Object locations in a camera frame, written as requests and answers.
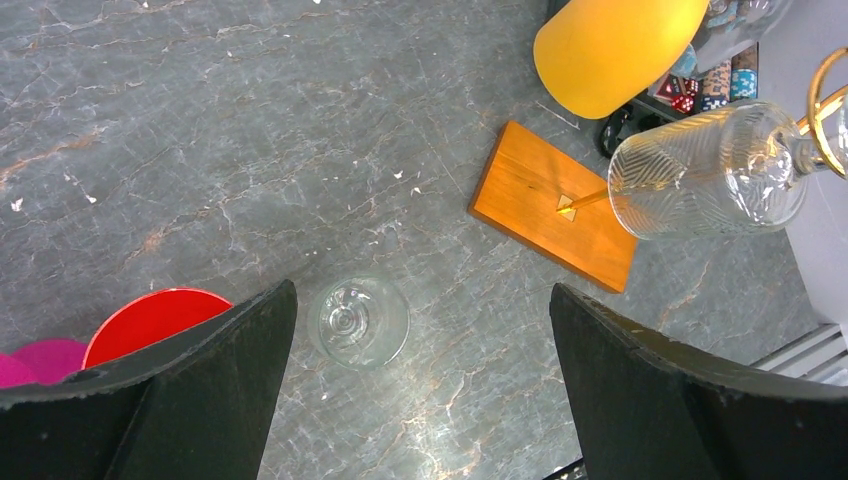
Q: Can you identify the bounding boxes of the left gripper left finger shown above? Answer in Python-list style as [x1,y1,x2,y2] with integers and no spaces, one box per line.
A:
[1,280,298,479]

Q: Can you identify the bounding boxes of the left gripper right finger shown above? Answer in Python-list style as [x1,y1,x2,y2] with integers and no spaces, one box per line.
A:
[549,284,847,479]

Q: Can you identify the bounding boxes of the red wine glass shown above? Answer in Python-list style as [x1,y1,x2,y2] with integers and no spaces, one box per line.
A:
[81,287,233,369]

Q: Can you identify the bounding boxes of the pink wine glass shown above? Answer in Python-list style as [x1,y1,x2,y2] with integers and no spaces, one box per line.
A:
[1,338,87,389]

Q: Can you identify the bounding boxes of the clear textured glass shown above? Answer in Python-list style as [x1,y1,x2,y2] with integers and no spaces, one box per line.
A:
[307,273,410,370]

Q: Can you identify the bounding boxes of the gold wire glass rack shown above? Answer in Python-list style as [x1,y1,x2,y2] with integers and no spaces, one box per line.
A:
[469,48,847,293]

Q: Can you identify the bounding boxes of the yellow wine glass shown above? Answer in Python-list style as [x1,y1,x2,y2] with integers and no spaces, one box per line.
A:
[533,0,708,120]

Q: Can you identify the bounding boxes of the black poker chip case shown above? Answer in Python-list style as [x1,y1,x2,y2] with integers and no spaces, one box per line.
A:
[596,43,759,158]

